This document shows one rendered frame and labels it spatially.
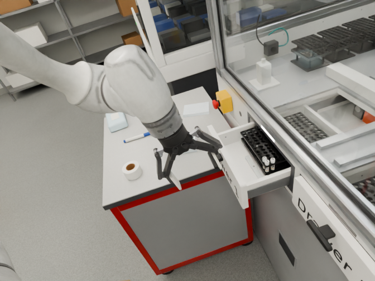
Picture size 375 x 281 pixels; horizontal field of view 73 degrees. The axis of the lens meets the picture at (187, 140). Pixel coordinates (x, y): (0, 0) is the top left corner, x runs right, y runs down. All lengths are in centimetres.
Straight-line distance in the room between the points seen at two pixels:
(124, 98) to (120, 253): 138
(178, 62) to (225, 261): 115
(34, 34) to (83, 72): 376
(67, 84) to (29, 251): 172
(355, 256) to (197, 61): 118
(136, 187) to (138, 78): 57
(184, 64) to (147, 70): 97
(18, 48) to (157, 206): 76
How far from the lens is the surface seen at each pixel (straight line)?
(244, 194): 71
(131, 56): 51
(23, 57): 51
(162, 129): 57
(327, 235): 64
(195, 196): 107
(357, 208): 59
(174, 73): 148
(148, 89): 52
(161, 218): 113
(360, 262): 62
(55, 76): 59
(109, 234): 191
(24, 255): 221
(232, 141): 92
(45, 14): 478
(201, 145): 68
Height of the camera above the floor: 146
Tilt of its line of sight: 40 degrees down
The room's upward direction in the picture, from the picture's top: 16 degrees counter-clockwise
